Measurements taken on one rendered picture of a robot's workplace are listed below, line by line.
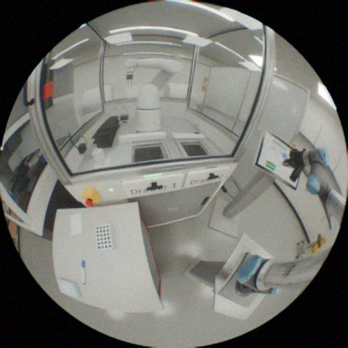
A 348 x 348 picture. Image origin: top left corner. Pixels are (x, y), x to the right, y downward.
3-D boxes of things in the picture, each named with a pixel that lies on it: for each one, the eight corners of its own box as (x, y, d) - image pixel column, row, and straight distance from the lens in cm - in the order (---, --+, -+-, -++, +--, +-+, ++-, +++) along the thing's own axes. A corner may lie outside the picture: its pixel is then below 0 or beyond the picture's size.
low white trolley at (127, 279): (162, 278, 130) (164, 310, 59) (108, 282, 147) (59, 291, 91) (150, 230, 131) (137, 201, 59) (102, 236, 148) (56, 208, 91)
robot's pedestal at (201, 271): (217, 268, 145) (271, 268, 86) (201, 287, 141) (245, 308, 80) (200, 253, 135) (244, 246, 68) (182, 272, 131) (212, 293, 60)
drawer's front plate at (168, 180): (180, 188, 57) (184, 175, 48) (127, 197, 55) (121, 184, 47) (179, 186, 58) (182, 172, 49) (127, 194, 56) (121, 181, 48)
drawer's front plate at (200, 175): (222, 179, 73) (230, 168, 67) (184, 187, 58) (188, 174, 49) (221, 177, 74) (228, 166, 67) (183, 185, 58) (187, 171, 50)
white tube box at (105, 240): (116, 249, 55) (112, 248, 52) (101, 251, 59) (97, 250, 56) (112, 225, 58) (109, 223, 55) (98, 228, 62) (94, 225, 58)
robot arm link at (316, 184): (323, 200, 55) (329, 175, 60) (312, 184, 48) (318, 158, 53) (313, 199, 60) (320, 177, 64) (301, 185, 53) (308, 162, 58)
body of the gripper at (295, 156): (296, 155, 77) (310, 153, 70) (293, 169, 74) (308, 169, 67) (288, 149, 72) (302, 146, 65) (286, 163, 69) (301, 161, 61)
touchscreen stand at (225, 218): (235, 237, 161) (302, 197, 101) (207, 226, 143) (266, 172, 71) (239, 208, 184) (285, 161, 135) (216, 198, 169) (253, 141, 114)
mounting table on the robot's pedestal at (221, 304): (268, 266, 103) (279, 263, 96) (235, 315, 95) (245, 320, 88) (233, 237, 78) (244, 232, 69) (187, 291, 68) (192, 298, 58)
